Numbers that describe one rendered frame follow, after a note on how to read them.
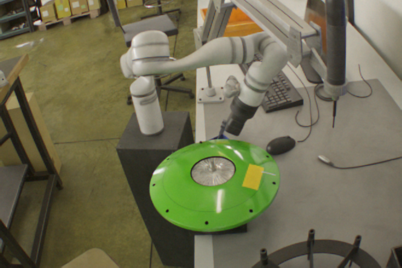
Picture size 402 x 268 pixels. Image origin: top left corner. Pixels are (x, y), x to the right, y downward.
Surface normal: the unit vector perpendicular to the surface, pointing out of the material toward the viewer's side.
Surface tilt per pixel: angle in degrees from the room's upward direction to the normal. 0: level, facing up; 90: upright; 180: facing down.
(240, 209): 23
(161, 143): 0
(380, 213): 0
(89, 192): 0
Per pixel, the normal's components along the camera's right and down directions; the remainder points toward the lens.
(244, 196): 0.06, -0.69
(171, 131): -0.13, -0.83
